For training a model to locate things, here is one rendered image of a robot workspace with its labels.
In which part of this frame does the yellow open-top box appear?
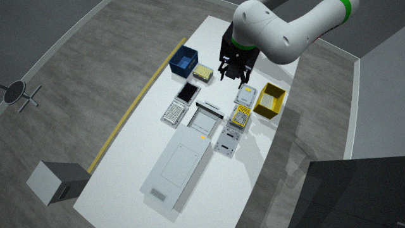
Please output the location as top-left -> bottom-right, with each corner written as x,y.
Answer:
253,82 -> 286,120

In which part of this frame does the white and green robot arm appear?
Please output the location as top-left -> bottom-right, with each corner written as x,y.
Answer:
229,0 -> 359,65

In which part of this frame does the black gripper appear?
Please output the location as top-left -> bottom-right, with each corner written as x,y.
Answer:
218,55 -> 252,89

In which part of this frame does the dark blue open bin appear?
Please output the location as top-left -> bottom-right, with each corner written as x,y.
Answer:
169,45 -> 198,79

